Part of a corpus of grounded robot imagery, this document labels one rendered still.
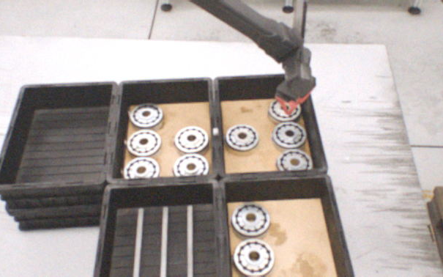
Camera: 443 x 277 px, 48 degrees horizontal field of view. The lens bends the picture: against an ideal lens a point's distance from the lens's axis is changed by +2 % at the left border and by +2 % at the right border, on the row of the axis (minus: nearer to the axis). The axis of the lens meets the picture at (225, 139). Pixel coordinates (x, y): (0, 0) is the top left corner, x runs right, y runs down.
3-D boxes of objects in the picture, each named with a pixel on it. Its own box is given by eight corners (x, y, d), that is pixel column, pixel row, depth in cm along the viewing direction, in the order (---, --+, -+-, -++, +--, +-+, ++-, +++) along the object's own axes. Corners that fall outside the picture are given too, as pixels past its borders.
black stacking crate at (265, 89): (214, 102, 166) (213, 78, 157) (301, 98, 167) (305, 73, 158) (220, 201, 141) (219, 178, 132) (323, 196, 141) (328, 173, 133)
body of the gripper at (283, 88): (316, 83, 136) (319, 62, 130) (295, 103, 131) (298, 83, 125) (296, 72, 139) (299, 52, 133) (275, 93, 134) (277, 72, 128)
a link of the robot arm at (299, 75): (291, 24, 121) (264, 42, 126) (293, 55, 114) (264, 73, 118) (320, 52, 127) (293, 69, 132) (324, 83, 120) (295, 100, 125)
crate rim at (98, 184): (23, 89, 157) (20, 84, 156) (119, 86, 158) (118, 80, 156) (-9, 195, 132) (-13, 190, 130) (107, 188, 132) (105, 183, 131)
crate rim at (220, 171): (213, 81, 159) (212, 76, 157) (304, 77, 160) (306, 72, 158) (218, 182, 133) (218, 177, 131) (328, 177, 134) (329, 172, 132)
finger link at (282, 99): (307, 110, 141) (310, 86, 133) (293, 124, 137) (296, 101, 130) (287, 100, 143) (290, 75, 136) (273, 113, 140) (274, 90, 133)
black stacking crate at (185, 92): (125, 107, 165) (118, 82, 157) (213, 102, 166) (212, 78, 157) (114, 207, 140) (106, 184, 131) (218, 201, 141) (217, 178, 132)
